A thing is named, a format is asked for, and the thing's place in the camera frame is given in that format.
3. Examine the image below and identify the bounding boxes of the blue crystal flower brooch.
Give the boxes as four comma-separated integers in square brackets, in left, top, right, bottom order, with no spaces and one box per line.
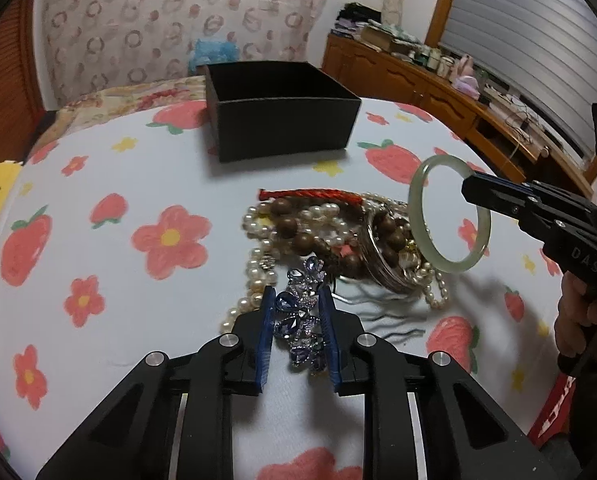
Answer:
[274,256,327,373]

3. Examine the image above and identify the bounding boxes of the brown wooden bead bracelet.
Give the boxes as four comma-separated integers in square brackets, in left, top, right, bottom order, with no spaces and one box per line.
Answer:
[269,197,413,281]

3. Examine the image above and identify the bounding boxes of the pale green jade bangle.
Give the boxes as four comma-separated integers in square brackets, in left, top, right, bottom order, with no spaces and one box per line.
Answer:
[408,155,491,274]

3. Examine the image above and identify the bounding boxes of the white pearl necklace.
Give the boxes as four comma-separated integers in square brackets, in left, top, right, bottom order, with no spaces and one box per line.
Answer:
[220,201,453,335]

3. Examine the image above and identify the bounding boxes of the black open jewelry box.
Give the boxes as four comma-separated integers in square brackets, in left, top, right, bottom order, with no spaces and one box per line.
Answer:
[202,61,361,162]

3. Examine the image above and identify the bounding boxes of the right hand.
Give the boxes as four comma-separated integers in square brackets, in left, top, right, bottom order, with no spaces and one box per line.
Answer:
[554,271,597,380]

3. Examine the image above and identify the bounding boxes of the wooden sideboard cabinet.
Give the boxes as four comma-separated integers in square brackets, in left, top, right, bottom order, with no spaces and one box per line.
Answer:
[321,34,592,198]

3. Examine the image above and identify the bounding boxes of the silver hair fork pin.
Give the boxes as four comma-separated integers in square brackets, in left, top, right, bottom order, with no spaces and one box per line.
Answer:
[332,284,427,346]

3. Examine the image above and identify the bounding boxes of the silver bangle stack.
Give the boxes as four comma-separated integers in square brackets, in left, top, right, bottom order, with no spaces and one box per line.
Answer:
[357,206,429,295]

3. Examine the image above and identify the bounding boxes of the strawberry flower print bedsheet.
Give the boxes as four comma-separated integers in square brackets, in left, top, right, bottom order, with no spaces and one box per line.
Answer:
[0,100,562,479]

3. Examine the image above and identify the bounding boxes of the grey window blind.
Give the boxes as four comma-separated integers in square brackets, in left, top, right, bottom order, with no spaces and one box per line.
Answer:
[440,0,597,156]

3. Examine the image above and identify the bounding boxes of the floral quilt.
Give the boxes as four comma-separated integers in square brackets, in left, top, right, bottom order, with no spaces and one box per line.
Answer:
[26,76,206,160]

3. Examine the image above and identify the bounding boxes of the blue plastic bag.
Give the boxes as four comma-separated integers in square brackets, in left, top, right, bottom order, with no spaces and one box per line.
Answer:
[188,39,241,74]

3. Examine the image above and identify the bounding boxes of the brown louvered wardrobe door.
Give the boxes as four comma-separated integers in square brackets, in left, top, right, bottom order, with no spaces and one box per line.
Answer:
[0,0,46,162]

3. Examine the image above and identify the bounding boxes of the pink circle pattern curtain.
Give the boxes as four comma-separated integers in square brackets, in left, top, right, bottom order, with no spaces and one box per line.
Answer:
[41,0,327,105]

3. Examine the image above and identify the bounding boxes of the red braided cord bracelet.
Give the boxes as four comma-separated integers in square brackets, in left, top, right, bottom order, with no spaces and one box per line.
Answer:
[257,187,366,207]

